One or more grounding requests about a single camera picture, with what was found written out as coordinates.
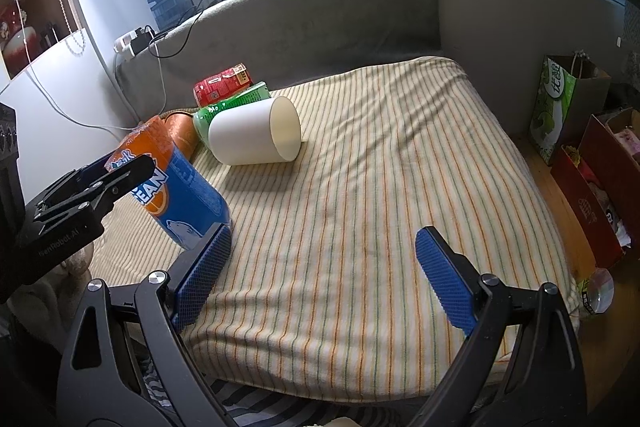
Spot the white power strip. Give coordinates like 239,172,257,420
114,27,156,56

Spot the dark red paper bag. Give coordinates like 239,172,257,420
580,109,640,248

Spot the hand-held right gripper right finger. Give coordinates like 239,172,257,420
407,226,589,427

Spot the red snack packet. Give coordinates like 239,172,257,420
193,63,249,106

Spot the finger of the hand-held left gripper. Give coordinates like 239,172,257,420
31,154,157,235

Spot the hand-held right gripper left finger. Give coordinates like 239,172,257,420
56,223,236,427

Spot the white cable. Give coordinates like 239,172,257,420
12,0,138,132

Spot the striped blanket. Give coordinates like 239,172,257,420
90,56,581,405

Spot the grey sofa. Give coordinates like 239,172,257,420
114,0,446,120

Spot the clear plastic bottle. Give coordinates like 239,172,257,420
575,268,615,318

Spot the orange and blue soda bottle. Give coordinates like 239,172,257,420
104,116,233,251

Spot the black and white striped cloth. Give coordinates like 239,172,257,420
140,357,401,427

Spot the green drink can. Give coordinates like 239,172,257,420
192,81,271,142

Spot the white cup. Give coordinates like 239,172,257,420
208,96,302,166

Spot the beige plush cloth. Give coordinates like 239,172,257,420
30,239,108,333

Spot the red and white jar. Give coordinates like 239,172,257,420
0,4,41,75

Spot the green paper bag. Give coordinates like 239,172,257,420
529,54,612,166

